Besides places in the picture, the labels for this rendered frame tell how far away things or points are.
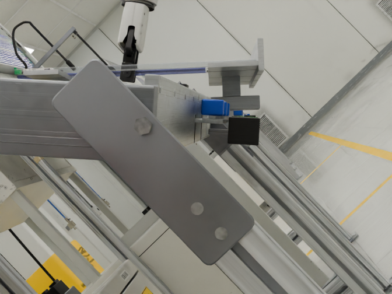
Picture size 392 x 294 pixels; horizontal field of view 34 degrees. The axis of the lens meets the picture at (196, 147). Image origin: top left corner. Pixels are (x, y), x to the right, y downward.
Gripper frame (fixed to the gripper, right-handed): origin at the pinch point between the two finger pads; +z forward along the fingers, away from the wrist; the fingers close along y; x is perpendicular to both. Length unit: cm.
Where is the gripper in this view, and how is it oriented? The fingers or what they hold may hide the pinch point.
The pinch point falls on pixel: (128, 72)
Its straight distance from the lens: 147.3
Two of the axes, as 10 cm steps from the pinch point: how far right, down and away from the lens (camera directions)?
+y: -0.3, -0.2, -10.0
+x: 9.9, 1.4, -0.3
